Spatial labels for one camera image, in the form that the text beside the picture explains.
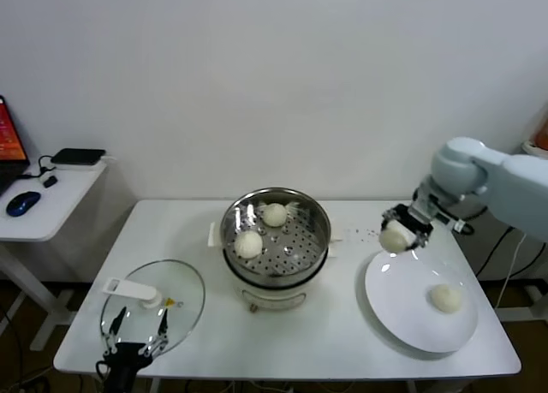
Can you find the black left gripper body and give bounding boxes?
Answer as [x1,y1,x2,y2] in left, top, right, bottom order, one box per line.
[104,342,152,393]

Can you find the blue computer mouse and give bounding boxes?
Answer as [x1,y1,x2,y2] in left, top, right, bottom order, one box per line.
[5,191,43,217]

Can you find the small white desk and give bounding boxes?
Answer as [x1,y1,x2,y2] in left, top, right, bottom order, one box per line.
[0,155,121,352]

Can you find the stainless steel steamer basket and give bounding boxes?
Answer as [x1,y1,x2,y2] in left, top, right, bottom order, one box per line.
[207,188,345,279]

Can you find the black power cable with adapter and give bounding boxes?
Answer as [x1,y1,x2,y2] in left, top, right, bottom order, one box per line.
[475,225,521,279]

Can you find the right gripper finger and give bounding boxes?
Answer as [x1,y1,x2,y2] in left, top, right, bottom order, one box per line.
[380,208,402,232]
[404,229,431,253]

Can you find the glass lid white handle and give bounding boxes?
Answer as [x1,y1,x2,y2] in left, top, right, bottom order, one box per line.
[99,259,207,361]

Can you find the dark crumbs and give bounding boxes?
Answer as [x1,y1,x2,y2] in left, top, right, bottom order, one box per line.
[345,226,382,241]

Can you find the flat black device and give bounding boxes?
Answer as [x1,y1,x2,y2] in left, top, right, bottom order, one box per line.
[51,148,107,168]

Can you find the white steamed baozi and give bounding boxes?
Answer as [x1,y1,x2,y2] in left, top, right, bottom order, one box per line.
[429,283,464,314]
[378,219,419,253]
[261,202,289,228]
[233,230,264,259]

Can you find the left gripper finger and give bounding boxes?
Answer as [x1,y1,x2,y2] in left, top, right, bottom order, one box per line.
[143,307,170,356]
[102,306,128,355]

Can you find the white power cable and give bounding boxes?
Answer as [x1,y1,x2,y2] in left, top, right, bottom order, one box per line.
[495,232,528,312]

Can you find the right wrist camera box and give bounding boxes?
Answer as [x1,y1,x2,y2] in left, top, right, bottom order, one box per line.
[443,215,474,235]

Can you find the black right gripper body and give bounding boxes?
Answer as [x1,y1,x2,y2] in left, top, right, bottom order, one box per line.
[396,204,432,236]

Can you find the orange object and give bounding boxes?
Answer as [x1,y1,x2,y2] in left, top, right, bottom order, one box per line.
[532,114,548,151]

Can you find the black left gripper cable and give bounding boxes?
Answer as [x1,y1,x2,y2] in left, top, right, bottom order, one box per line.
[94,358,113,384]

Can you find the white electric cooker pot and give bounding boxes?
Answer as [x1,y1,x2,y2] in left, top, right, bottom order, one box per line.
[222,242,340,313]

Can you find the thin black desk cable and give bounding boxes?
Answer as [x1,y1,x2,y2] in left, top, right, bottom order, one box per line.
[15,154,59,182]

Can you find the laptop with red screen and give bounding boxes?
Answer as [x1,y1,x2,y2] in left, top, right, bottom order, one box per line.
[0,95,32,197]

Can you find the large white plate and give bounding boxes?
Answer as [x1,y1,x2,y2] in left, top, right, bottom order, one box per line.
[363,249,480,354]

